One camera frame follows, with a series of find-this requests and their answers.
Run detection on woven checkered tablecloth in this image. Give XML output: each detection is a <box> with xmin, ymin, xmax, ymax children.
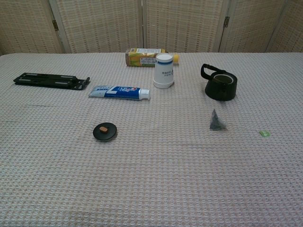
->
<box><xmin>0</xmin><ymin>52</ymin><xmax>303</xmax><ymax>227</ymax></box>

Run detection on blue white toothpaste tube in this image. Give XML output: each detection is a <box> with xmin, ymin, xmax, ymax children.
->
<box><xmin>88</xmin><ymin>85</ymin><xmax>151</xmax><ymax>101</ymax></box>

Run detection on white paper cup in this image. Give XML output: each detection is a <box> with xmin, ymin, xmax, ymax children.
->
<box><xmin>152</xmin><ymin>53</ymin><xmax>176</xmax><ymax>89</ymax></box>

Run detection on woven folding screen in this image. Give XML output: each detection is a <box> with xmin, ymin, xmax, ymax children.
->
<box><xmin>0</xmin><ymin>0</ymin><xmax>303</xmax><ymax>56</ymax></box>

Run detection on yellow tea drink bottle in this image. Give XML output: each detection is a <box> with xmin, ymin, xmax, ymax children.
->
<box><xmin>125</xmin><ymin>48</ymin><xmax>180</xmax><ymax>68</ymax></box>

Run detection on black round disc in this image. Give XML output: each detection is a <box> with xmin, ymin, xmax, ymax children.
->
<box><xmin>92</xmin><ymin>122</ymin><xmax>118</xmax><ymax>142</ymax></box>

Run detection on black teapot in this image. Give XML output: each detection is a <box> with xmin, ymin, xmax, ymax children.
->
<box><xmin>200</xmin><ymin>63</ymin><xmax>238</xmax><ymax>102</ymax></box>

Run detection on black folding laptop stand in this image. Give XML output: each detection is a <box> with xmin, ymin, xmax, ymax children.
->
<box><xmin>13</xmin><ymin>72</ymin><xmax>91</xmax><ymax>91</ymax></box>

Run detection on pyramid tea bag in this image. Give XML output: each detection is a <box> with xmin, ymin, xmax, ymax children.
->
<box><xmin>209</xmin><ymin>108</ymin><xmax>228</xmax><ymax>131</ymax></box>

